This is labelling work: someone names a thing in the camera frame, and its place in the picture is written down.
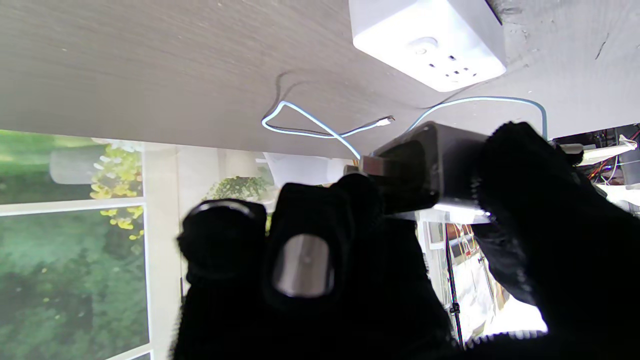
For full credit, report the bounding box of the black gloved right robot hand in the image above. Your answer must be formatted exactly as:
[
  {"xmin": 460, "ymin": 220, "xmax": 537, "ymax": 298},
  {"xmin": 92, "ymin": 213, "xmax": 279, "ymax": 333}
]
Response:
[{"xmin": 170, "ymin": 121, "xmax": 640, "ymax": 360}]

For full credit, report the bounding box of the grey charger adapter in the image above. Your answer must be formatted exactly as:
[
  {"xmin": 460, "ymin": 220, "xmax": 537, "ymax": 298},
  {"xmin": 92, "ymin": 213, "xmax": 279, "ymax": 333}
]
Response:
[{"xmin": 345, "ymin": 121, "xmax": 493, "ymax": 223}]

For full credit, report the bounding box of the light blue USB cable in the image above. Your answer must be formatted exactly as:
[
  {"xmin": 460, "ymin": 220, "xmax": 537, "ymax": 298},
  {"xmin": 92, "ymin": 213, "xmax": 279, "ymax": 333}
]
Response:
[{"xmin": 261, "ymin": 96, "xmax": 548, "ymax": 161}]

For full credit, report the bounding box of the white power strip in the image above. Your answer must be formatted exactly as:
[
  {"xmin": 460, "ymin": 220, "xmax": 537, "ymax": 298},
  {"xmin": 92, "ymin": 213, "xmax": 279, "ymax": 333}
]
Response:
[{"xmin": 348, "ymin": 0, "xmax": 507, "ymax": 93}]

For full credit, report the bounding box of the black tripod pole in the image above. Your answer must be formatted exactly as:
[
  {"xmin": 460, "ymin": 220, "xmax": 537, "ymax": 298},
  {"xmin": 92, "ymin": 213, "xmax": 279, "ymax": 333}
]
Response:
[{"xmin": 444, "ymin": 235, "xmax": 462, "ymax": 348}]

